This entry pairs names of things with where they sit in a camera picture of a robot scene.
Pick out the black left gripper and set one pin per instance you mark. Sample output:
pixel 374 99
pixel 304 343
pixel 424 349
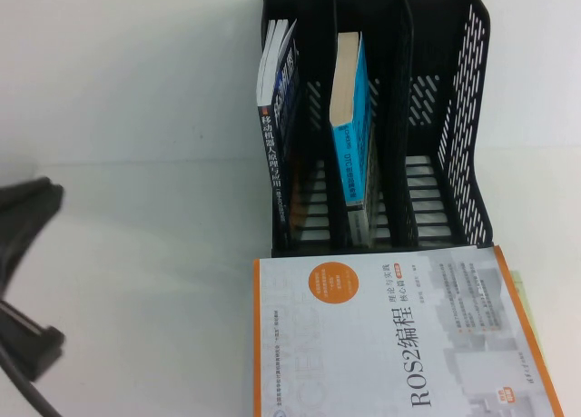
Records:
pixel 13 253

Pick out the blue grey DTC book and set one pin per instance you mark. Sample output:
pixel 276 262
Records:
pixel 351 162

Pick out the dark robotics book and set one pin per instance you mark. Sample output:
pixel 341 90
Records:
pixel 272 144

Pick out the white orange ROS2 book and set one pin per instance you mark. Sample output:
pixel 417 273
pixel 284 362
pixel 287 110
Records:
pixel 386 344

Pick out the black plastic book stand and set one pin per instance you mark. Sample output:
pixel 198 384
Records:
pixel 463 140

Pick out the pale yellow book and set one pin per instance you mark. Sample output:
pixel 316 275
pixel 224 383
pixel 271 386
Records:
pixel 522 292

